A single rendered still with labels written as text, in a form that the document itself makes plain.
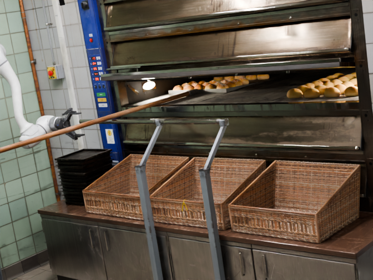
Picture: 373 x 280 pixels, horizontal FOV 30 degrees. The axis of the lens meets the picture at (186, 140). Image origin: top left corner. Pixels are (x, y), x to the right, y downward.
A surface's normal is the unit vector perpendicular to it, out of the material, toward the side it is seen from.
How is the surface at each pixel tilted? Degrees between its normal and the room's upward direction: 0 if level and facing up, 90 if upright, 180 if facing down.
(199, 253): 90
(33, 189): 90
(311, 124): 70
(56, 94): 90
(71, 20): 90
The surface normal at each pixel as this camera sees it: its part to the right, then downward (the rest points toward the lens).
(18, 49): 0.75, 0.02
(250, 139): -0.65, -0.11
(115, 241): -0.65, 0.25
